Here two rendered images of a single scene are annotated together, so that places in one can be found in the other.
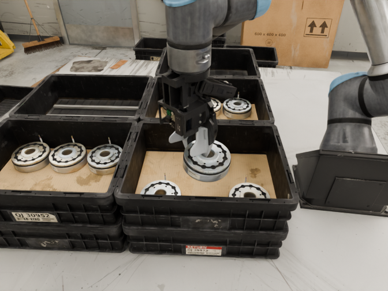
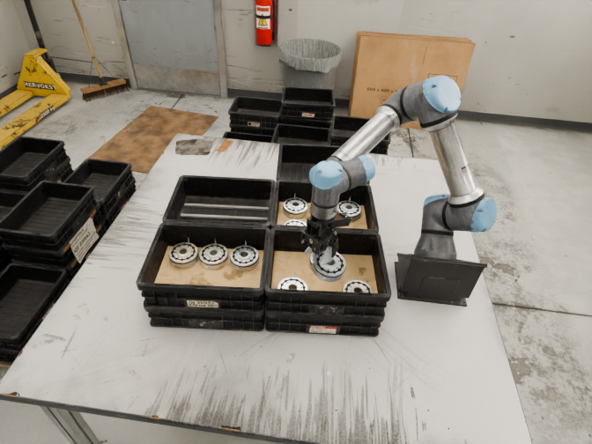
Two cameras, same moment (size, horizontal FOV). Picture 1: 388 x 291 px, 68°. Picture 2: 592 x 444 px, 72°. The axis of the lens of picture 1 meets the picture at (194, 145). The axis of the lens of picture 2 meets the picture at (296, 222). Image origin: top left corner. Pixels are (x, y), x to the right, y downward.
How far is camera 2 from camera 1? 67 cm
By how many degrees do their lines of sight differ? 4
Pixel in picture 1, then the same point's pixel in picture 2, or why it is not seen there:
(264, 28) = (379, 82)
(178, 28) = (321, 198)
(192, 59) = (327, 213)
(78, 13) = (151, 52)
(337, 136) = (426, 244)
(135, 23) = (223, 68)
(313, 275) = (403, 347)
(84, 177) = (229, 273)
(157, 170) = (285, 268)
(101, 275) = (247, 346)
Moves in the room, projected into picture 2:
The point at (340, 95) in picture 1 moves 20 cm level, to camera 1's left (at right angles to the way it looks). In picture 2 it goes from (430, 211) to (375, 210)
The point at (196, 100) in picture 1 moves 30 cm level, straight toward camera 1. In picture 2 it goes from (325, 231) to (334, 316)
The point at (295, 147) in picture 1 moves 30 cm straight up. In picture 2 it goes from (398, 244) to (414, 189)
